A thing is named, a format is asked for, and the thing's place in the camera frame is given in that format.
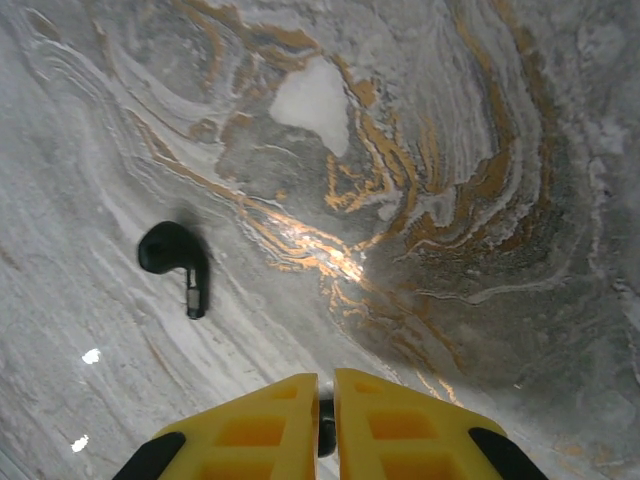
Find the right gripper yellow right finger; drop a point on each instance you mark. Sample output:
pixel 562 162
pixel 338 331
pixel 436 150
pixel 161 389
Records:
pixel 360 440

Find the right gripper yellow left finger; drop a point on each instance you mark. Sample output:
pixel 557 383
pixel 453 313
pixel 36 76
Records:
pixel 240 440

